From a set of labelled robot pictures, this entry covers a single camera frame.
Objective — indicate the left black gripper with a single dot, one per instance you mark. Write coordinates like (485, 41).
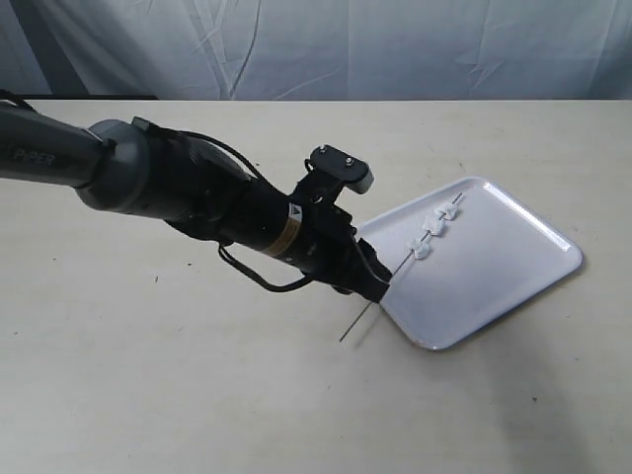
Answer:
(325, 249)

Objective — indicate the white foam piece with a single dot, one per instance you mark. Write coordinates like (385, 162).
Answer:
(419, 248)
(446, 211)
(433, 225)

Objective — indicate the thin metal skewer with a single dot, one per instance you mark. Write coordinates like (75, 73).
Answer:
(426, 236)

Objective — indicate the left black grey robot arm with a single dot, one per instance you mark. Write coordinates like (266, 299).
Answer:
(204, 189)

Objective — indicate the white rectangular plastic tray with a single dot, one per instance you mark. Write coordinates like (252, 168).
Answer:
(494, 255)

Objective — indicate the grey fabric backdrop curtain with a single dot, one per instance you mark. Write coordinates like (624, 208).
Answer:
(317, 50)

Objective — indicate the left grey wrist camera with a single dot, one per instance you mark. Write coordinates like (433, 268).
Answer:
(331, 169)

